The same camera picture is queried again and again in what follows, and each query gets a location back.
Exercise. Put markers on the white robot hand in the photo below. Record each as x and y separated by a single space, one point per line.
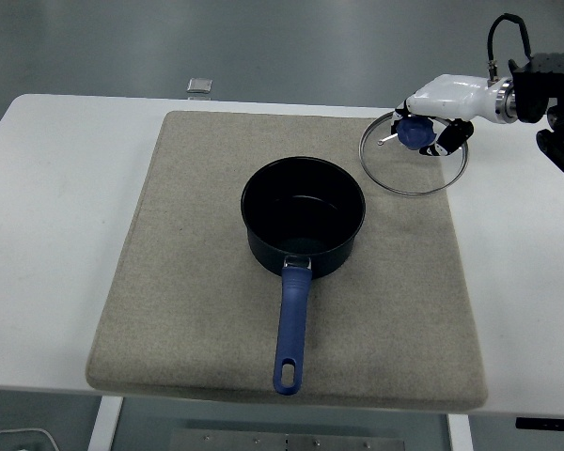
451 96

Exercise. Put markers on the glass lid with blue knob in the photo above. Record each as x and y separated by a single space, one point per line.
416 134

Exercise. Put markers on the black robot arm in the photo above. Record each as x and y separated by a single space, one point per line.
540 101

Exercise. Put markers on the small silver floor plate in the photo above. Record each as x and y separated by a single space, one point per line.
199 86

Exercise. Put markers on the beige fabric mat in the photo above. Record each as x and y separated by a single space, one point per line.
192 282

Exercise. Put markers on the white table leg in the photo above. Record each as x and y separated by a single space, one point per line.
459 434
105 423

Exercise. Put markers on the black table control panel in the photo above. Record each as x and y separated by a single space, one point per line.
550 423

